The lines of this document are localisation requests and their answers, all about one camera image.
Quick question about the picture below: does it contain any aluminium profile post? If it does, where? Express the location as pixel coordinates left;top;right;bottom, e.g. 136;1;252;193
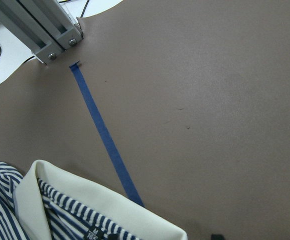
0;0;83;64

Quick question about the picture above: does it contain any blue white striped polo shirt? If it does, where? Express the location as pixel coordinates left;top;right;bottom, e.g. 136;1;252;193
0;160;187;240

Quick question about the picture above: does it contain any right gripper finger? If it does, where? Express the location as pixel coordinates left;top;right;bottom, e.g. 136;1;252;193
211;234;224;240

